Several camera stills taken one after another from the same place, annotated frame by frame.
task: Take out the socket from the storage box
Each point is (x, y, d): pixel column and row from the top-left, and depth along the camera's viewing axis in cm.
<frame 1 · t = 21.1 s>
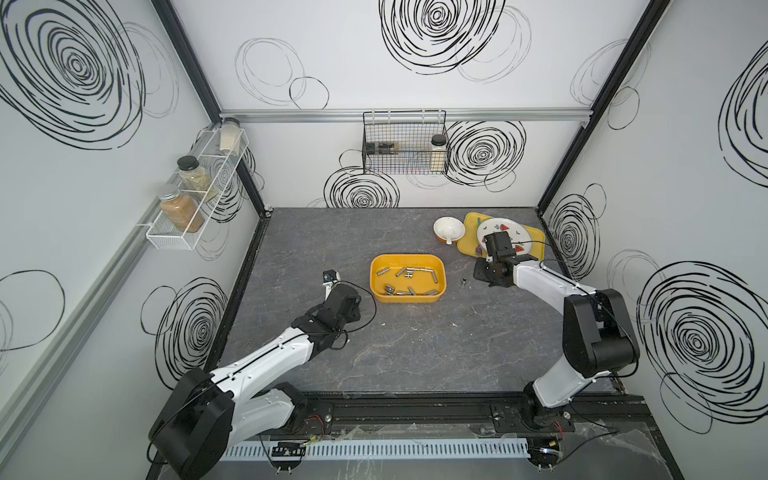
left hand: (349, 300, 86), fingers open
right hand: (483, 269, 94), fingers closed
yellow storage box: (408, 278, 101), on the table
yellow serving tray: (468, 243, 109), point 2 cm above the table
orange white bowl: (449, 229, 114), point 2 cm above the table
long silver socket: (384, 271, 103), on the table
long silver socket top: (419, 269, 104), on the table
thin silver socket: (434, 277, 101), on the table
short silver socket ringed: (409, 273, 101), point 2 cm above the table

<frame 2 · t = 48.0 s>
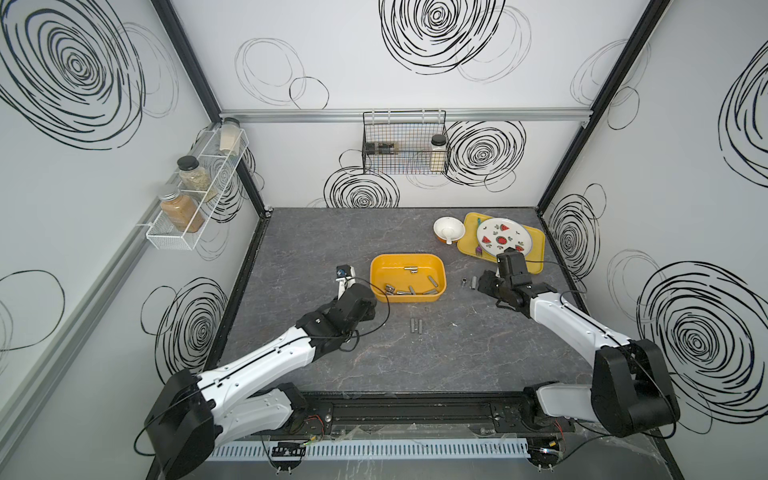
left hand: (365, 296, 81), fingers open
right hand: (486, 280, 89), fingers open
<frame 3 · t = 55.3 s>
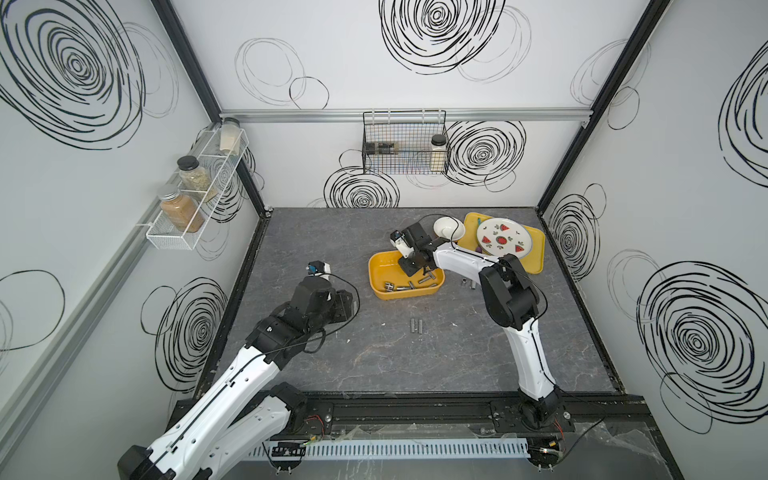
left hand: (345, 296, 75), fingers open
right hand: (408, 260, 103), fingers open
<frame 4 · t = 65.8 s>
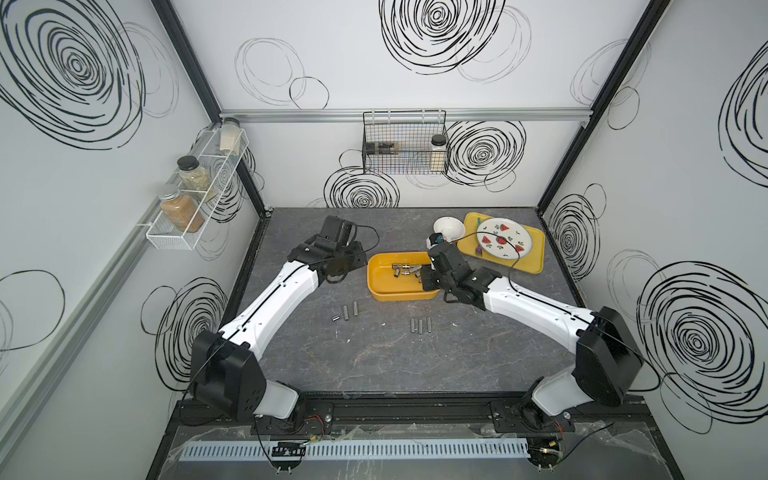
left hand: (361, 256, 83), fingers open
right hand: (426, 270, 85), fingers open
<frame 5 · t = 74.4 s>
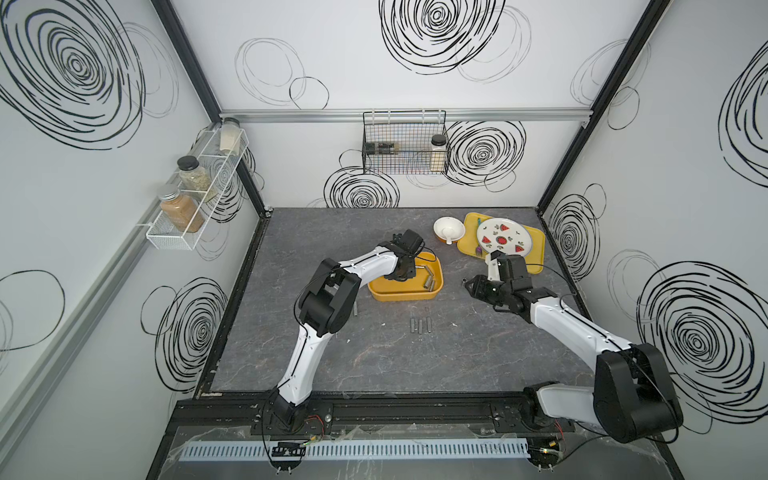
left hand: (404, 271, 102), fingers open
right hand: (469, 285, 88), fingers open
dull socket in box: (429, 283, 99), point 2 cm above the table
